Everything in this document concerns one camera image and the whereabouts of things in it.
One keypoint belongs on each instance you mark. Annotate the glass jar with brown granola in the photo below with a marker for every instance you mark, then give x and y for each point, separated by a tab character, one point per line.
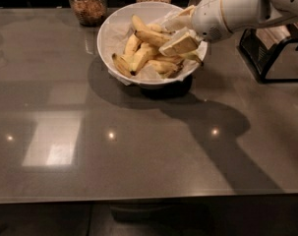
90	13

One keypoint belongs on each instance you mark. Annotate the white bowl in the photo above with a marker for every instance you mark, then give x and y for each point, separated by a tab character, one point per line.
112	38

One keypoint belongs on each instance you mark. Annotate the upper left yellow banana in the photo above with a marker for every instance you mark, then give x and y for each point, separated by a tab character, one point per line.
132	45

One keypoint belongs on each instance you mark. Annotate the middle yellow banana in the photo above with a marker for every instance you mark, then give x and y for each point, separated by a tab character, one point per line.
140	58

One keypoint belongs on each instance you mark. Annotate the white paper bowl liner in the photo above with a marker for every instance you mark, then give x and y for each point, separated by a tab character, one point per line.
202	51

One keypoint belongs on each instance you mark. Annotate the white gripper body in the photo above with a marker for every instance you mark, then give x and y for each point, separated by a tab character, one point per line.
208	20

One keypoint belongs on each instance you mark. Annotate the black wire basket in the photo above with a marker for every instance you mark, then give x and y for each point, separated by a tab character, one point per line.
272	53

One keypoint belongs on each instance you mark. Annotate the back yellow banana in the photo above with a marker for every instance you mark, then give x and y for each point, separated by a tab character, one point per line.
158	28

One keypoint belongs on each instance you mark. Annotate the left small yellow banana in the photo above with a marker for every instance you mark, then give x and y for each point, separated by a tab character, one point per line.
121	65

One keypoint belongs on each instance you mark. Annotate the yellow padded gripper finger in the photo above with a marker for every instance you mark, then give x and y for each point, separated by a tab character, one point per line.
180	20
182	41

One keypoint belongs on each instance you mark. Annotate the lower right yellow banana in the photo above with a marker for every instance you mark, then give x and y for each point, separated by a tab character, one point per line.
164	68

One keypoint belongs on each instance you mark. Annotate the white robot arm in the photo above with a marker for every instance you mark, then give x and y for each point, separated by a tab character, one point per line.
256	14

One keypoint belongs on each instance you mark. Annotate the long top yellow banana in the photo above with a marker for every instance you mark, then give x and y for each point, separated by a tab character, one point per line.
157	39

